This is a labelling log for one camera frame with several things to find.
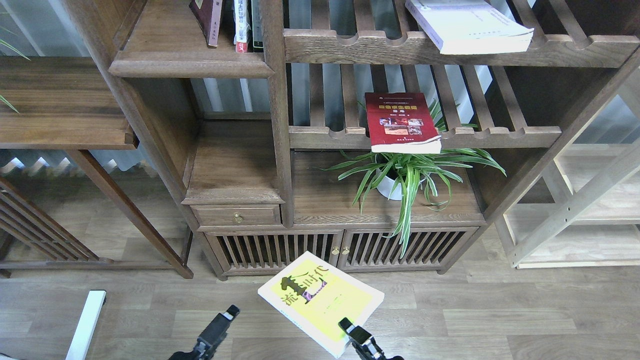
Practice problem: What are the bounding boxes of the dark wooden side table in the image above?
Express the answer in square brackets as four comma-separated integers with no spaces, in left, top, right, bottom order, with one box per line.
[0,55,194,280]

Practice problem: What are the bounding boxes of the brass drawer knob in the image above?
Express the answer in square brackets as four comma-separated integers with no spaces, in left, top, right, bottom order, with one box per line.
[232,212,243,224]

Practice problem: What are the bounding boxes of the white plant pot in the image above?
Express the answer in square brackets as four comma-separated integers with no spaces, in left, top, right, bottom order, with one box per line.
[375,168,426,201]

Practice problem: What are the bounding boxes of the light wooden shelf unit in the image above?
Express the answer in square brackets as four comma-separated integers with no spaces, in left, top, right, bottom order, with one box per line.
[494,65,640,270]

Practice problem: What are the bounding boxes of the red cover book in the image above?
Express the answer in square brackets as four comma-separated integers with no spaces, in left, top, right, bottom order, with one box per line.
[365,92,442,154]

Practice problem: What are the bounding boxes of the green spider plant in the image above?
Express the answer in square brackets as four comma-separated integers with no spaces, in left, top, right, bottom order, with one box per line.
[320,99,507,259]

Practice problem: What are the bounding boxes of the dark green upright book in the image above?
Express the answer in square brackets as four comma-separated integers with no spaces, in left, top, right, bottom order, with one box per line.
[250,0,265,53]

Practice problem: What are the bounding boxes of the white thick book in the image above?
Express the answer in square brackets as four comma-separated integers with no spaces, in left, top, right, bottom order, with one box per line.
[405,0,534,55]

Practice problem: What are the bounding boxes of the yellow green cover book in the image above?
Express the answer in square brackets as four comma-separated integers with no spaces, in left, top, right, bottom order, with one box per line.
[257,251,385,359]

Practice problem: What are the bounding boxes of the green plant leaves at left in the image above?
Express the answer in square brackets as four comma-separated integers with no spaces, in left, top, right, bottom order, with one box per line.
[0,26,31,114]

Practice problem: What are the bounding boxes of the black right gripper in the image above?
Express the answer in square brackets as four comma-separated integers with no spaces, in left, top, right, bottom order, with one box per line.
[338,317,404,360]

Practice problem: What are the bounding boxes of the white red upright book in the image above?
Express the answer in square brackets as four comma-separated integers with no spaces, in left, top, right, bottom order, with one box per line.
[233,0,250,53]

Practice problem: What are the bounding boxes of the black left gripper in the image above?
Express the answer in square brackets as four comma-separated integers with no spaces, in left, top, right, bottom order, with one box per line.
[169,304,240,360]

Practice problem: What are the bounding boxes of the dark wooden bookshelf cabinet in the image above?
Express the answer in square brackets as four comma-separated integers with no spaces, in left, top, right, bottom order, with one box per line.
[62,0,639,280]

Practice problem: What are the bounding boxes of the white flat bar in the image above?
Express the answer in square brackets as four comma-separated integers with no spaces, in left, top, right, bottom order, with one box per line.
[65,289,107,360]

